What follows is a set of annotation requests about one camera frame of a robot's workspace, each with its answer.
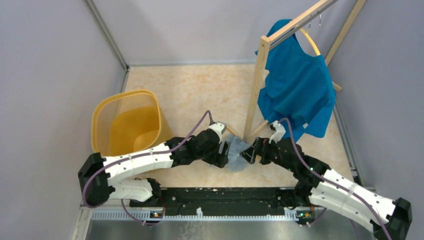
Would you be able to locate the yellow mesh trash bin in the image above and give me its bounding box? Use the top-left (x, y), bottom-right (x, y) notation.
top-left (91, 89), bottom-right (174, 156)

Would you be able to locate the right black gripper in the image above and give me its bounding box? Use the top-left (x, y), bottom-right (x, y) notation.
top-left (239, 137), bottom-right (295, 172)

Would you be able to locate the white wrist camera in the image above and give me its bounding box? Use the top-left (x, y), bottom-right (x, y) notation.
top-left (208, 121), bottom-right (227, 138)
top-left (268, 120), bottom-right (286, 144)

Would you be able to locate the white cable duct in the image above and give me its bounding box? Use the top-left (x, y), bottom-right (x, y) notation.
top-left (91, 208), bottom-right (313, 222)

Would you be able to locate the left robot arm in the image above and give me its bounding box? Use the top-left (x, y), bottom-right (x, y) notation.
top-left (77, 128), bottom-right (231, 208)

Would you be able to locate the wooden clothes rack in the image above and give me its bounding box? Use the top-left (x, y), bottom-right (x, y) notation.
top-left (225, 0), bottom-right (368, 143)

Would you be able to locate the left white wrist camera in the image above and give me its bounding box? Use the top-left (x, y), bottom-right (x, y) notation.
top-left (208, 121), bottom-right (227, 138)

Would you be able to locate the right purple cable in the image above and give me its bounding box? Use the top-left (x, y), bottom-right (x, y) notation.
top-left (278, 117), bottom-right (394, 240)

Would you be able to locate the metal corner post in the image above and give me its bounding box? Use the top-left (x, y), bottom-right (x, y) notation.
top-left (84, 0), bottom-right (129, 72)

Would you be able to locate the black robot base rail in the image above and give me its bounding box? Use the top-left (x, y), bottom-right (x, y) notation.
top-left (129, 187), bottom-right (311, 217)

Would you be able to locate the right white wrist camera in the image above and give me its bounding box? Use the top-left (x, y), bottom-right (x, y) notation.
top-left (268, 120), bottom-right (286, 144)

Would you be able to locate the yellow clothes hanger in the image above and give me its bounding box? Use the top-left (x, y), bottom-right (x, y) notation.
top-left (300, 28), bottom-right (321, 56)

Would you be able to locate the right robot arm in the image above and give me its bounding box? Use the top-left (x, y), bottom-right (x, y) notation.
top-left (240, 137), bottom-right (412, 240)

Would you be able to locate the blue plastic trash bag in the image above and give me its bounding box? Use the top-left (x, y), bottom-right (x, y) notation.
top-left (225, 133), bottom-right (250, 173)

